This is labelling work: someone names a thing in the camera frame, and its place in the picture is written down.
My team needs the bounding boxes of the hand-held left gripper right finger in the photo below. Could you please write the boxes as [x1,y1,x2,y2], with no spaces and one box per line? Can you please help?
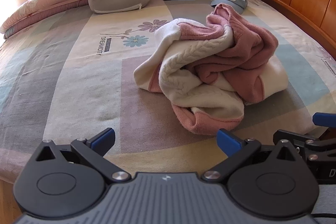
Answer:
[202,128,298,183]

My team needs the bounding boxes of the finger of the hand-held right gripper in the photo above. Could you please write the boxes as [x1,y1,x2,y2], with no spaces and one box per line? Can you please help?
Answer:
[273,130,327,160]
[312,112,336,127]

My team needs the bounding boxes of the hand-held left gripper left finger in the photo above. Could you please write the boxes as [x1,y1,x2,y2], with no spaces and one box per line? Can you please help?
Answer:
[35,127,132,183]

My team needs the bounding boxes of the pink and white sweater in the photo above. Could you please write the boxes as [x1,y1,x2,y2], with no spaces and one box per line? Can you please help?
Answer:
[133,3,289,135]

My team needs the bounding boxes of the grey cloth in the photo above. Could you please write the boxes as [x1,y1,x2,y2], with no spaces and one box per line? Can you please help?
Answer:
[312,184,336,224]

